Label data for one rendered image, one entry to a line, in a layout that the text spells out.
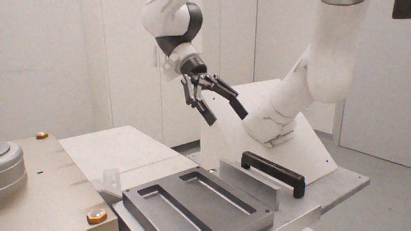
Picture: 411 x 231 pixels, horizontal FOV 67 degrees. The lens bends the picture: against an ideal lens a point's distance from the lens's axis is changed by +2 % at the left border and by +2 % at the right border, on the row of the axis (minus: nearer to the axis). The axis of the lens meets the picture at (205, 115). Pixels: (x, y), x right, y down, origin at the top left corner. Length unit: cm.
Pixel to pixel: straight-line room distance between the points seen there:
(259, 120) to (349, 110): 256
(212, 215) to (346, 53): 51
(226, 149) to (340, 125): 267
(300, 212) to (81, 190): 36
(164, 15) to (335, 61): 44
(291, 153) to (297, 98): 27
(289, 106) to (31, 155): 70
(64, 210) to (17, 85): 260
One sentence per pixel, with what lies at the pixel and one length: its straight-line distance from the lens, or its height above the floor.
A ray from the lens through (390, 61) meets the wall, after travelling 331.
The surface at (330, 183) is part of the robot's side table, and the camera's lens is 116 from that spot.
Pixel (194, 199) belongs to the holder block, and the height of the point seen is 99.
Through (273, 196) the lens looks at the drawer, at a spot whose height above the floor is 99.
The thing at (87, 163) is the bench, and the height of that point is 75.
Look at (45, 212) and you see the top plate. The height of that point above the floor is 111.
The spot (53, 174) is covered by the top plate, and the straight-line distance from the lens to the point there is 39.
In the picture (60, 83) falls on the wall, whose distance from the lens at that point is 295.
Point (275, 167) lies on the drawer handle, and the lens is 61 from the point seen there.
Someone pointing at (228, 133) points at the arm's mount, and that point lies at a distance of 100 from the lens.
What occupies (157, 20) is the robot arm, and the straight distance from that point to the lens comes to 84.
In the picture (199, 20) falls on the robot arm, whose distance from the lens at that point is 92.
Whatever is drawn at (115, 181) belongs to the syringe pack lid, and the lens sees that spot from 108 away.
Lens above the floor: 127
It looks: 17 degrees down
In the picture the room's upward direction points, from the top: straight up
